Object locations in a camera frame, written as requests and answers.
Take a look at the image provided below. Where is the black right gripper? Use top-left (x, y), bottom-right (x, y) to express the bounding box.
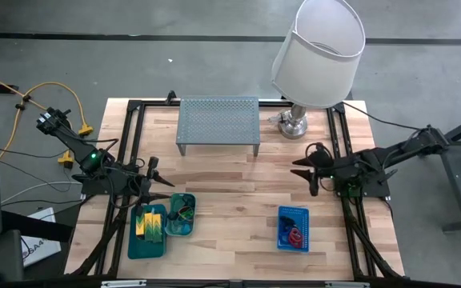
top-left (290, 154), bottom-right (370, 197)

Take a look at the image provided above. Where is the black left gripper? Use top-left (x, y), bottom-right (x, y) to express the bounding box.
top-left (112, 166), bottom-right (175, 203)

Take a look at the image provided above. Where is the orange elastic band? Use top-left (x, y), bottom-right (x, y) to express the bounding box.
top-left (176, 206), bottom-right (195, 221)

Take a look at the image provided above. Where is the teal plastic storage bin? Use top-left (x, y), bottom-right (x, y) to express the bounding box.
top-left (164, 192), bottom-right (197, 237)

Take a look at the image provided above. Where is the blue plastic mesh basket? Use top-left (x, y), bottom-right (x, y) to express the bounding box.
top-left (277, 206), bottom-right (310, 253)

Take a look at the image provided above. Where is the teal tray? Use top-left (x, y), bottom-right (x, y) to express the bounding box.
top-left (127, 203), bottom-right (168, 260)

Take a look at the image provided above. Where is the grey perforated metal shelf riser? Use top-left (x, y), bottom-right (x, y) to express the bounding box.
top-left (175, 95), bottom-right (262, 158)

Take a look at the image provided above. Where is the silver table lamp white shade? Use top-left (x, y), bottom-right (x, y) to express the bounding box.
top-left (271, 0), bottom-right (367, 140)

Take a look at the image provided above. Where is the black flat bar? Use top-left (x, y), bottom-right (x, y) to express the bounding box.
top-left (0, 210), bottom-right (74, 243)

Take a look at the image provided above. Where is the white printed cardboard box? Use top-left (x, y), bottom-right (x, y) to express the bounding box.
top-left (20, 206), bottom-right (62, 268)

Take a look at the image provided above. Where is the black metal stand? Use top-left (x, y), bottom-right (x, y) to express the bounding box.
top-left (415, 110), bottom-right (461, 234)

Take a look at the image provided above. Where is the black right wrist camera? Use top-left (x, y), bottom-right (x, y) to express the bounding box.
top-left (306, 148), bottom-right (335, 169)

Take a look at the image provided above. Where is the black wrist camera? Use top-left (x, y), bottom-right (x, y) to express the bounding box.
top-left (146, 156), bottom-right (160, 179)
top-left (306, 148), bottom-right (335, 169)

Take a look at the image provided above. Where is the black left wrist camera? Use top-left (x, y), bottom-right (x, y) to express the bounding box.
top-left (146, 156), bottom-right (160, 179)

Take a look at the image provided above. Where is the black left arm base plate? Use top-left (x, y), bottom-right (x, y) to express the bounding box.
top-left (80, 163), bottom-right (139, 197)

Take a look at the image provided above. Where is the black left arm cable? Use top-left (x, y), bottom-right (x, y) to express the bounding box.
top-left (82, 138), bottom-right (143, 209)

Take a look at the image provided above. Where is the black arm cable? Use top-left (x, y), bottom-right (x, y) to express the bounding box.
top-left (342, 101), bottom-right (431, 133)
top-left (82, 138), bottom-right (143, 209)

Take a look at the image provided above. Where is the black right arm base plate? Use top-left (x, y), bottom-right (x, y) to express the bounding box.
top-left (332, 166), bottom-right (392, 198)

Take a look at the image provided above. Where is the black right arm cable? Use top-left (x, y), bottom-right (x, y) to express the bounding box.
top-left (342, 101), bottom-right (431, 133)

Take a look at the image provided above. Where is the black aluminium table frame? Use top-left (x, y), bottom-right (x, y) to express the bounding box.
top-left (64, 90), bottom-right (406, 281)

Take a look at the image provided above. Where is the white floor cable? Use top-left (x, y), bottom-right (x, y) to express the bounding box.
top-left (0, 180), bottom-right (84, 205)

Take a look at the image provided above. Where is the yellow extension cable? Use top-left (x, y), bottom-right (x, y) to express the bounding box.
top-left (0, 66), bottom-right (94, 169)

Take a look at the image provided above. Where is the silver metal bracket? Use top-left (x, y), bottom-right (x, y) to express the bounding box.
top-left (324, 281), bottom-right (371, 288)
top-left (100, 279), bottom-right (148, 288)

